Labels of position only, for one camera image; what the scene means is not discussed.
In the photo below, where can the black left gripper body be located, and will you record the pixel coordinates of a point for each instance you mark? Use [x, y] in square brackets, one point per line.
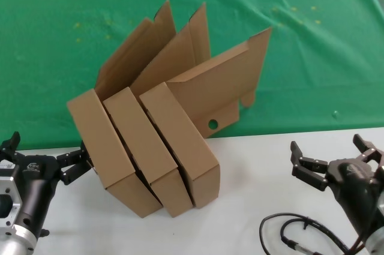
[37, 177]

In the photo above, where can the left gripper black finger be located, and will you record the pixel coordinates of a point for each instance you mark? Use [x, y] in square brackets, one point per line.
[73, 165]
[7, 150]

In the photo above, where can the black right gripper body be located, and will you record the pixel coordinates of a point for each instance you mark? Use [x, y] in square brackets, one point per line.
[354, 183]

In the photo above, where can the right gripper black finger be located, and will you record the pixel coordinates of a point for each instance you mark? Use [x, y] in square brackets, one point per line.
[310, 168]
[372, 153]

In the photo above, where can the brown cardboard box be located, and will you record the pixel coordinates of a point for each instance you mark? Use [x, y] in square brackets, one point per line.
[138, 132]
[99, 135]
[180, 135]

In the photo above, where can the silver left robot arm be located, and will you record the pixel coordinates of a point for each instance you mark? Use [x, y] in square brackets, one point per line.
[15, 243]

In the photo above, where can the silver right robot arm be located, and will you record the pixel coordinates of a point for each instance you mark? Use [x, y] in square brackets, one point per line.
[376, 244]

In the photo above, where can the small clear plastic piece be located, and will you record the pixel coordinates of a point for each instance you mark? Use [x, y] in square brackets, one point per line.
[335, 114]

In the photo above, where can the green table cloth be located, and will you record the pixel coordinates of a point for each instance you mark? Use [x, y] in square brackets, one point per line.
[45, 72]

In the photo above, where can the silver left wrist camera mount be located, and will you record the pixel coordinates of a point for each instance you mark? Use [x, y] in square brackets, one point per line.
[7, 204]

